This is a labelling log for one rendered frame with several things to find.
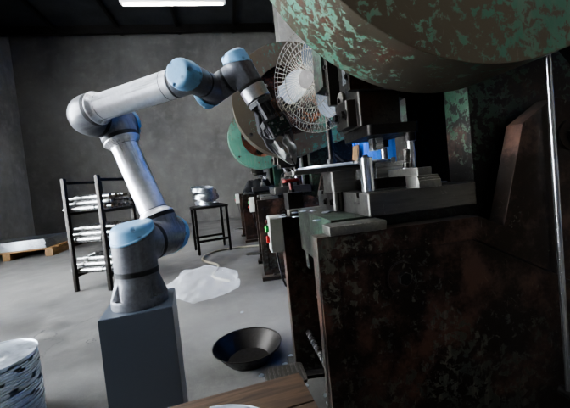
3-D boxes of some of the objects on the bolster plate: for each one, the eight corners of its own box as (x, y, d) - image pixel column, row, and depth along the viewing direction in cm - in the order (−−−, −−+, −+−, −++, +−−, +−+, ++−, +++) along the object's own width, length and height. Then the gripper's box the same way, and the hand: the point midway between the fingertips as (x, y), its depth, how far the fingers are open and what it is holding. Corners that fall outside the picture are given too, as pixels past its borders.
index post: (366, 192, 81) (362, 154, 81) (360, 192, 84) (357, 155, 84) (376, 191, 82) (372, 153, 81) (371, 191, 85) (367, 154, 84)
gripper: (248, 103, 87) (287, 170, 90) (276, 88, 89) (313, 154, 92) (244, 111, 96) (280, 172, 99) (271, 97, 97) (304, 158, 100)
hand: (292, 160), depth 98 cm, fingers closed
